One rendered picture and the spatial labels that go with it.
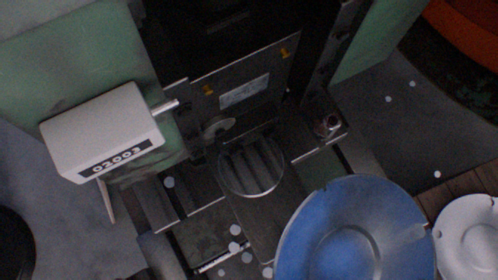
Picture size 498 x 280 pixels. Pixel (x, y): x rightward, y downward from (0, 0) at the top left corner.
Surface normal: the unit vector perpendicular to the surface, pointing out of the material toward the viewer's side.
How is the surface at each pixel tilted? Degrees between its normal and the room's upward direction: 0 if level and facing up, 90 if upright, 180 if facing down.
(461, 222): 0
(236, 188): 0
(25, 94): 90
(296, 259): 53
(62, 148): 0
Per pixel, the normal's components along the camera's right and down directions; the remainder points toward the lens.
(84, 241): 0.03, -0.25
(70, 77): 0.47, 0.86
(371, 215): -0.75, -0.38
